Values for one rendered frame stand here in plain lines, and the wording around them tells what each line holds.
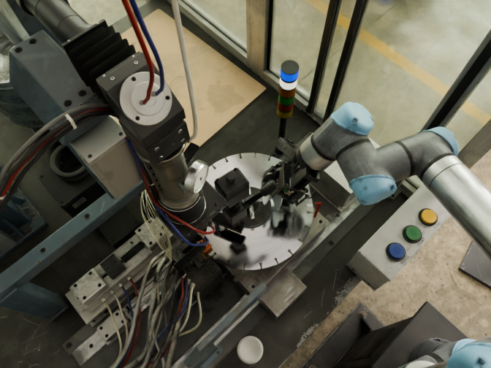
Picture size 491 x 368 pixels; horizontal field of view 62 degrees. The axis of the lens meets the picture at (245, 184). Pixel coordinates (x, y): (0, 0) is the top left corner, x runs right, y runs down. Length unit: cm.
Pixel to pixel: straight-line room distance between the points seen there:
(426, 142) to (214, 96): 87
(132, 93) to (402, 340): 101
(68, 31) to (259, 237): 68
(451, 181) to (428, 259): 140
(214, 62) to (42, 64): 105
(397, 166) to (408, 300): 135
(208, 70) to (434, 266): 140
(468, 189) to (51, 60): 68
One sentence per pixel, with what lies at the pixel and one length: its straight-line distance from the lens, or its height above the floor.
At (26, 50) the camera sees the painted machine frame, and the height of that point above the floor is 152.
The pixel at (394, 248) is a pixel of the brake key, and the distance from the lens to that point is 114.
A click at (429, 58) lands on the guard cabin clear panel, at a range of 104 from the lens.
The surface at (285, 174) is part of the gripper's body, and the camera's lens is 91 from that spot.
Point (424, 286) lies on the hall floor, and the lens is 213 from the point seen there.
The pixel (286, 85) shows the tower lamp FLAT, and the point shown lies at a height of 111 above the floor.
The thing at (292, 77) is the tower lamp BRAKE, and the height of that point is 115.
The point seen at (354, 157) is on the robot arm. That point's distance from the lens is 78.
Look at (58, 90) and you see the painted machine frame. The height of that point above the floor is 152.
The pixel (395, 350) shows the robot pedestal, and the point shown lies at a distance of 125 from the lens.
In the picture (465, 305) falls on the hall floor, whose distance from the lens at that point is 219.
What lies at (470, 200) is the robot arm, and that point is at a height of 131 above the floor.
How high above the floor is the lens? 194
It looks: 65 degrees down
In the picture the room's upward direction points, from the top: 2 degrees counter-clockwise
